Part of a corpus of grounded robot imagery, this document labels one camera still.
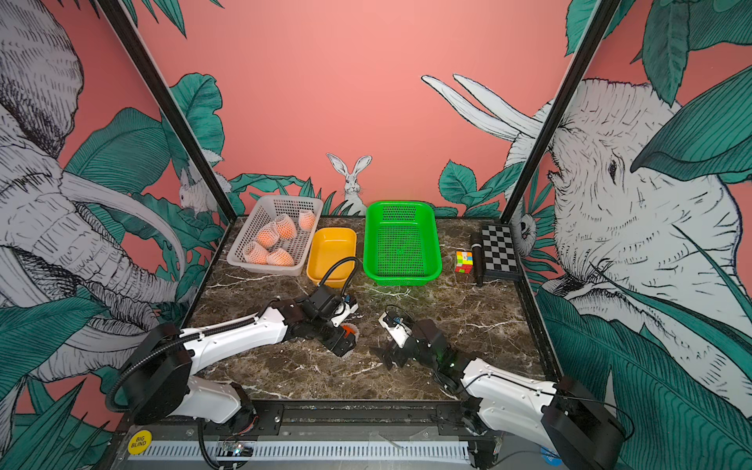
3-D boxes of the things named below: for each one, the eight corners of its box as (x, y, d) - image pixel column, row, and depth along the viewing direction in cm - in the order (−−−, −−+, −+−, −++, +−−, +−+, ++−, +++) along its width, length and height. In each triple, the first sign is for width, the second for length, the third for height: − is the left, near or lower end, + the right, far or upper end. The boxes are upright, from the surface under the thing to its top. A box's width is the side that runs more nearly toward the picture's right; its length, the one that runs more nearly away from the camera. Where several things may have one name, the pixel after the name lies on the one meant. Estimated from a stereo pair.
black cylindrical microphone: (471, 285, 103) (473, 279, 100) (470, 238, 118) (472, 231, 115) (483, 287, 103) (486, 281, 100) (481, 239, 117) (483, 233, 114)
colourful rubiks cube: (455, 273, 106) (458, 265, 102) (452, 260, 110) (455, 251, 106) (471, 274, 106) (475, 265, 102) (468, 260, 110) (472, 251, 106)
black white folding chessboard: (484, 277, 104) (487, 272, 102) (481, 226, 120) (483, 221, 118) (519, 282, 103) (522, 277, 101) (510, 230, 119) (513, 225, 117)
